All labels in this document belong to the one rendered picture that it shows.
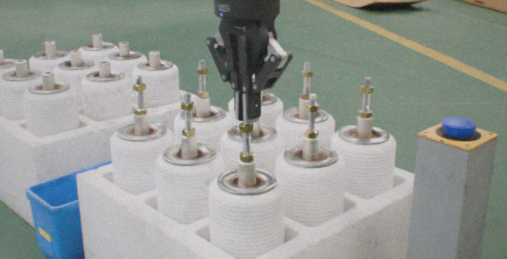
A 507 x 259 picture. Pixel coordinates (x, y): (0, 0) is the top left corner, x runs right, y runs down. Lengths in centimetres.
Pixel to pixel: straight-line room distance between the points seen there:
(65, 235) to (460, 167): 64
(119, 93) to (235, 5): 59
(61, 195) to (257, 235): 49
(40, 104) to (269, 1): 60
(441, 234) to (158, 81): 69
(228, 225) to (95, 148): 50
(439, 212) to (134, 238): 41
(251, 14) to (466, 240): 39
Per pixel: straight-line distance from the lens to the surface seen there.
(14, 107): 129
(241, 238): 77
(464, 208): 80
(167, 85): 130
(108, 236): 98
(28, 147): 116
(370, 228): 89
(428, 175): 80
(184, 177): 83
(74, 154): 119
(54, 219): 106
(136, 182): 94
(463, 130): 78
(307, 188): 83
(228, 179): 79
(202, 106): 100
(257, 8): 68
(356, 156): 91
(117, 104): 124
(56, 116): 118
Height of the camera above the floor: 59
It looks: 20 degrees down
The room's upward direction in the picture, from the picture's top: straight up
